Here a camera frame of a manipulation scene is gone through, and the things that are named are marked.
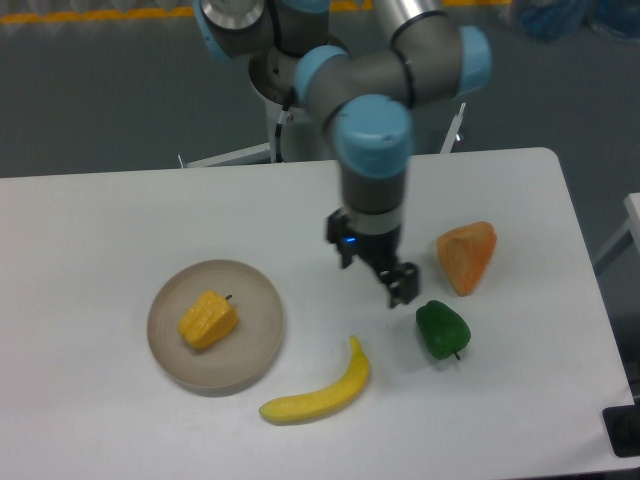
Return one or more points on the orange toy pepper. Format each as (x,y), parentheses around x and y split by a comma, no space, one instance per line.
(464,253)

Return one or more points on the white furniture edge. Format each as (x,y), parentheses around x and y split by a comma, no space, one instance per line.
(625,236)

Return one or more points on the beige round plate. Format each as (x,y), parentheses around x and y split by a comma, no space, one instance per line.
(237,360)

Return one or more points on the yellow toy pepper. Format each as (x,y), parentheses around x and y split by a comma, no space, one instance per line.
(211,318)

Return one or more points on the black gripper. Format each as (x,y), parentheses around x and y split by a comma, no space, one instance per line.
(374,238)

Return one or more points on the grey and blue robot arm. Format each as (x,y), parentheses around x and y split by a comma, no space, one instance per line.
(375,182)

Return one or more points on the green toy pepper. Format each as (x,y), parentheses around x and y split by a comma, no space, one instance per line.
(444,332)

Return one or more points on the yellow toy banana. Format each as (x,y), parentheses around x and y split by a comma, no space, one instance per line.
(310,406)

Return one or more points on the black device at table edge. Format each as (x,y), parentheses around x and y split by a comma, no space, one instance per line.
(622,425)

